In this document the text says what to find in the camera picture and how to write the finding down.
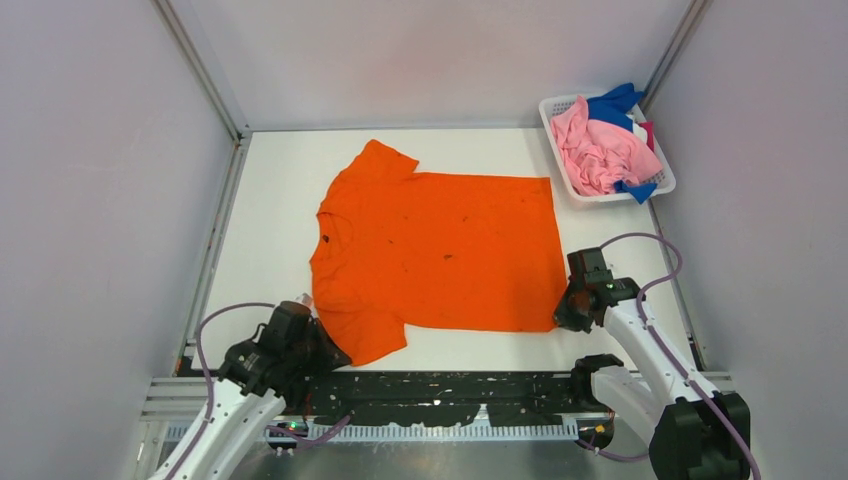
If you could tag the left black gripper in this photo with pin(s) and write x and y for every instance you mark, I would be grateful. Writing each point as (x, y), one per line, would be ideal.
(330, 356)

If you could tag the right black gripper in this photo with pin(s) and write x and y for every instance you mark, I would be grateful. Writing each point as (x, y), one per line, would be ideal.
(563, 316)

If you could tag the orange t-shirt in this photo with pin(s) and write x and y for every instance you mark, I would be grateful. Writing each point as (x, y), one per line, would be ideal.
(399, 247)

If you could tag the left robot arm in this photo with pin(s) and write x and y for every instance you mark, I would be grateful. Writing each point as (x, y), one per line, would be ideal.
(258, 378)

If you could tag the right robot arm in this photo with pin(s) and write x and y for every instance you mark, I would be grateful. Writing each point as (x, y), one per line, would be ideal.
(691, 428)

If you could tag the pink t-shirt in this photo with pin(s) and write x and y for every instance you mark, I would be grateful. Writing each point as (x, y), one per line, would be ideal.
(596, 154)

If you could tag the red garment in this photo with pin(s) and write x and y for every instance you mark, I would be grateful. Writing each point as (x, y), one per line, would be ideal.
(645, 131)

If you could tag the blue t-shirt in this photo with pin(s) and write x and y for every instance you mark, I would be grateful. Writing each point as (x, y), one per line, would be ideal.
(613, 108)

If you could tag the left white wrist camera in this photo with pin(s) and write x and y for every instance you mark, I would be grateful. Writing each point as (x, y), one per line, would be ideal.
(304, 299)

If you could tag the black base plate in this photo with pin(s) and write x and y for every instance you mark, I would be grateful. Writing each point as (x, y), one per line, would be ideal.
(441, 399)

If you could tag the white slotted cable duct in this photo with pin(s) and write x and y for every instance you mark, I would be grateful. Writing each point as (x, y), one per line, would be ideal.
(480, 430)

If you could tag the aluminium frame rail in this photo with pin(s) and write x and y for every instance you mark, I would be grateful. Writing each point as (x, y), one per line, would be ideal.
(184, 23)

